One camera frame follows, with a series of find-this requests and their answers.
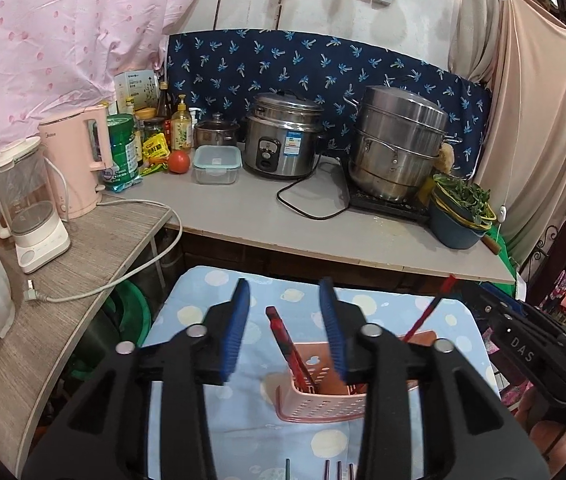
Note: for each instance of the bundle of red green chopsticks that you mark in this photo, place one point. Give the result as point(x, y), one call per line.
point(339, 471)

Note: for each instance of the glass jar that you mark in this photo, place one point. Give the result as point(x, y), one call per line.
point(153, 127)

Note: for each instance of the green patterned chopstick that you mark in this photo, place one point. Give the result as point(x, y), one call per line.
point(287, 470)

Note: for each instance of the clear plastic food container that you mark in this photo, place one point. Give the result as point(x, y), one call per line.
point(217, 165)

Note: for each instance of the yellow pump bottle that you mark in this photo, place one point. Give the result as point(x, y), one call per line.
point(181, 130)

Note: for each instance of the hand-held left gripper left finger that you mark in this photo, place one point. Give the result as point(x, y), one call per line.
point(235, 330)

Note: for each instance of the blue green snack packet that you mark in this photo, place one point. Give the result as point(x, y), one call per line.
point(120, 182)

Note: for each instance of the white glass blender jug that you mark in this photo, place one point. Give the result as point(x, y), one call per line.
point(28, 205)

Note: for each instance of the bowls with green vegetables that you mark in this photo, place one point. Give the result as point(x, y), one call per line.
point(455, 235)

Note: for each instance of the red patterned chopstick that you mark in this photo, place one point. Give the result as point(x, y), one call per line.
point(297, 360)
point(425, 310)
point(277, 330)

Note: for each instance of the small steel lidded pot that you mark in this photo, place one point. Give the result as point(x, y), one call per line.
point(215, 132)

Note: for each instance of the steel rice cooker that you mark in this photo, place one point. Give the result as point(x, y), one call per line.
point(283, 145)

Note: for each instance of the dark sauce bottle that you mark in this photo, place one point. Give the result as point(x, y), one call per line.
point(164, 110)

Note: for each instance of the green leafy vegetables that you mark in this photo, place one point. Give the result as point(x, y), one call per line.
point(463, 197)

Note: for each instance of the blue planet print tablecloth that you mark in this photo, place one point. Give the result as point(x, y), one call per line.
point(273, 440)

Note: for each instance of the navy leaf print cloth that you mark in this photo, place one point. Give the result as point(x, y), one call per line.
point(273, 65)

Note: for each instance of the pink perforated utensil basket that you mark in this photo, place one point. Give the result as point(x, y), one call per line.
point(313, 400)

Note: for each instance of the red tomato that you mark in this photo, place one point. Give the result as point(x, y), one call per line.
point(179, 162)

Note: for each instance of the green tin can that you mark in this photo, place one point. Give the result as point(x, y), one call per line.
point(124, 147)

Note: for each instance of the black induction cooktop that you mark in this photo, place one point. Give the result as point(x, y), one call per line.
point(403, 210)

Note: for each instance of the yellow seasoning packet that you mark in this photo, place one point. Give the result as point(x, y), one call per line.
point(155, 149)

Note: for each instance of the beige curtain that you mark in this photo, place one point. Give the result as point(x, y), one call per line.
point(538, 135)

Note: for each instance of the pink dotted curtain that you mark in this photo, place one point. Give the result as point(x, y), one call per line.
point(63, 40)

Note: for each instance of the green plastic tub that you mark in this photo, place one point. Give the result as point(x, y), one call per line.
point(130, 310)

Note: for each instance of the brown loofah sponge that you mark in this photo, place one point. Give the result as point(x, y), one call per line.
point(446, 157)

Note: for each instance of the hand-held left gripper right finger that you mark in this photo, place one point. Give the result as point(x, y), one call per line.
point(333, 330)

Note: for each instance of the pink electric kettle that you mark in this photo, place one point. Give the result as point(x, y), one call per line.
point(75, 165)

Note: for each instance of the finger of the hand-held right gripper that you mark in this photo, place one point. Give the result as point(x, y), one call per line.
point(503, 305)
point(490, 321)

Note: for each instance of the dark brown chopstick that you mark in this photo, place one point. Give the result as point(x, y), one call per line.
point(352, 471)
point(327, 471)

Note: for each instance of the large steel steamer pot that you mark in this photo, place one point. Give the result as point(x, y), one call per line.
point(398, 145)

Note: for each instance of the white carton box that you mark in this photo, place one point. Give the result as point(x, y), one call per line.
point(135, 90)

